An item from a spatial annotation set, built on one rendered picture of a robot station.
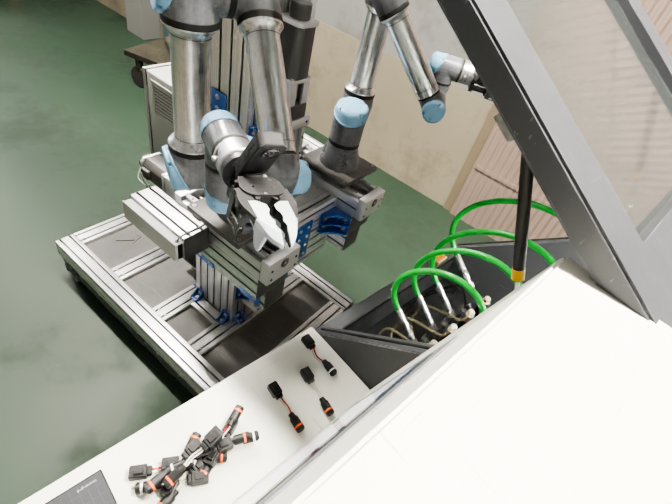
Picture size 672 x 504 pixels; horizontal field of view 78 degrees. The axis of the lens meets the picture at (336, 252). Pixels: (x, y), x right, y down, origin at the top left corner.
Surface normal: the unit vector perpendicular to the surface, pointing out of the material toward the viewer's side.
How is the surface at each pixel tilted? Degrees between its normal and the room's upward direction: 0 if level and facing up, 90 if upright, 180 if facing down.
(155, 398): 0
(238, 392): 0
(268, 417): 0
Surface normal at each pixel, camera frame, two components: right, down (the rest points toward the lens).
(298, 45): 0.11, 0.69
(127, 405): 0.22, -0.71
